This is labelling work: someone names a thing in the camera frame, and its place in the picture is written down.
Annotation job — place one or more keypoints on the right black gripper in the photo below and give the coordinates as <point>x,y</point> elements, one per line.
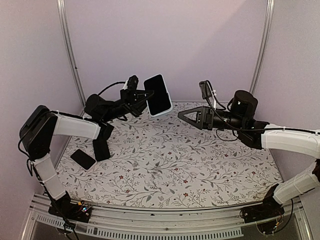
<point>205,117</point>

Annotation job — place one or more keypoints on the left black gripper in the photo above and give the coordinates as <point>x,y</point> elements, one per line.
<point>135,97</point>

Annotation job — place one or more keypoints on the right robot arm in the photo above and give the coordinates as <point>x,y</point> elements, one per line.
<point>263,135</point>

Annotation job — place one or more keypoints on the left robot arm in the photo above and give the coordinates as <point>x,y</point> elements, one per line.
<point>37,132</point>

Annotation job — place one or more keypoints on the black phone middle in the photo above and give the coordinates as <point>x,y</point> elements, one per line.
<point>101,150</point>

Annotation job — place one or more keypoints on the black phone with white edge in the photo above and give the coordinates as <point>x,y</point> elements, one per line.
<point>84,160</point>

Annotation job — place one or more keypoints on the floral patterned table mat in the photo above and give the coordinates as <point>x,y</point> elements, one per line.
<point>163,162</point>

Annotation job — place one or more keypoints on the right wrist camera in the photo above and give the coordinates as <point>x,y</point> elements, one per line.
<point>208,93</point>

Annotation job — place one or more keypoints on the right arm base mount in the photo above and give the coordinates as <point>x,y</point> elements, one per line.
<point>267,217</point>

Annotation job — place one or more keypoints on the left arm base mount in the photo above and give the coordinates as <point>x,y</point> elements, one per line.
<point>79,212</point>

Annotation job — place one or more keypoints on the front aluminium rail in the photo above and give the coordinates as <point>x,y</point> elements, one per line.
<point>113,222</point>

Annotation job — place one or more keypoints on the left aluminium frame post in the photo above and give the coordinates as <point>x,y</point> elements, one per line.
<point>62,13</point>

